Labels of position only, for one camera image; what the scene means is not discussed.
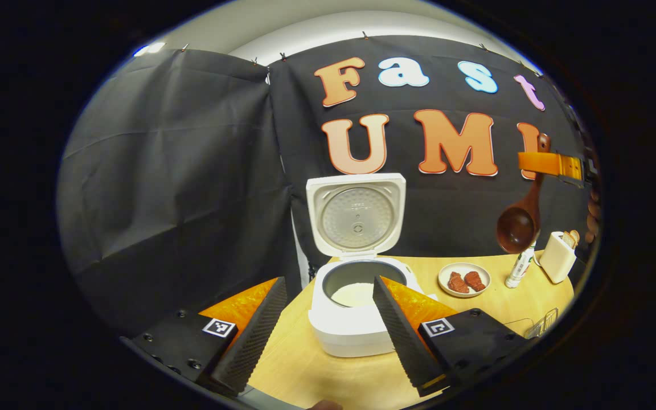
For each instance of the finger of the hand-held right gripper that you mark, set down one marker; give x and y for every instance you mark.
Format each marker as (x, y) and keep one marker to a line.
(550, 164)

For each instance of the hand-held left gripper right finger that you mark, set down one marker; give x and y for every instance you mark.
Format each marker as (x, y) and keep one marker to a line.
(399, 336)

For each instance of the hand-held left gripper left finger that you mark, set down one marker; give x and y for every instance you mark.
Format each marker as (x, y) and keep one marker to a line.
(257, 341)

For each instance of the white rice cooker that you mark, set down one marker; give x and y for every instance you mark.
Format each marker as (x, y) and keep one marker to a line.
(351, 333)

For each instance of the white rice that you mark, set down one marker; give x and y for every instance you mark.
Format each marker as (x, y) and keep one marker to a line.
(353, 295)

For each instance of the brown wooden spoon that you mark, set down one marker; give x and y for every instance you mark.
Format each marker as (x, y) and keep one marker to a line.
(519, 225)

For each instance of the toasted bread slice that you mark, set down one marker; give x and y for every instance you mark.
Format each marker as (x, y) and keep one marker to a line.
(575, 235)
(568, 240)

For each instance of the round white plate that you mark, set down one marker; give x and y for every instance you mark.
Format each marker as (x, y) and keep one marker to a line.
(464, 295)

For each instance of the red meat piece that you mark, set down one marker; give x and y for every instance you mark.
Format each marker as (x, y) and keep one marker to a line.
(458, 283)
(475, 281)

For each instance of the cream toaster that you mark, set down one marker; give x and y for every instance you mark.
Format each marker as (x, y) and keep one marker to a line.
(556, 259)

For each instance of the small white green-label bottle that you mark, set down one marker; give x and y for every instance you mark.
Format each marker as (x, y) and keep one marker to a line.
(519, 269)

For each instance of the black backdrop cloth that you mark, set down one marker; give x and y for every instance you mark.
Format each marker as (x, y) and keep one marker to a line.
(151, 171)

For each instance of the narrow ceiling light panel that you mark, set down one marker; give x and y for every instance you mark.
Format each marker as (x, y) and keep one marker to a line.
(149, 49)

